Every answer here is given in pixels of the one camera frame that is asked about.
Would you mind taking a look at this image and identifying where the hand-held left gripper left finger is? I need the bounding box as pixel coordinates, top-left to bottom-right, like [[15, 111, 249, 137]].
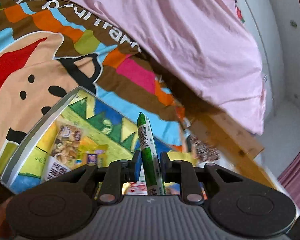
[[44, 151, 142, 204]]

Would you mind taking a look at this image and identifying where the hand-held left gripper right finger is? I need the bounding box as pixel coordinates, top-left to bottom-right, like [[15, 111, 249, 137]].
[[160, 151, 243, 204]]

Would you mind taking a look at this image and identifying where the green snack stick packet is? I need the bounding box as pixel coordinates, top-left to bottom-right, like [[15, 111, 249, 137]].
[[136, 112, 167, 197]]

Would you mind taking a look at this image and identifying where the red white snack packet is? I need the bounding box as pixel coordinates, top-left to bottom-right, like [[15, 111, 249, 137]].
[[122, 181, 148, 196]]

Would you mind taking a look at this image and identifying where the yellow snack bag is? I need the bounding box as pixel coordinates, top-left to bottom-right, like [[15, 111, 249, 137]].
[[40, 120, 108, 166]]

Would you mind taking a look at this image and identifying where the pink bed sheet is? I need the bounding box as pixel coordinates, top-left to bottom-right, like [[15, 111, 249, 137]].
[[32, 0, 268, 135]]

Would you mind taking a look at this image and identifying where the pink curtain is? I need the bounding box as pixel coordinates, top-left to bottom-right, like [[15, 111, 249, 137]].
[[277, 136, 300, 212]]

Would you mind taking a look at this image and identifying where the colourful printed blanket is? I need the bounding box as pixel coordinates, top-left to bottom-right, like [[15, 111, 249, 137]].
[[0, 0, 198, 198]]

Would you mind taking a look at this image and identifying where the wooden bed frame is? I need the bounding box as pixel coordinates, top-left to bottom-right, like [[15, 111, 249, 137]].
[[189, 110, 283, 191]]

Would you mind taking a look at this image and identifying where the red wall decoration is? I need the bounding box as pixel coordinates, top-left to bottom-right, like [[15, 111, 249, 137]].
[[234, 0, 246, 25]]

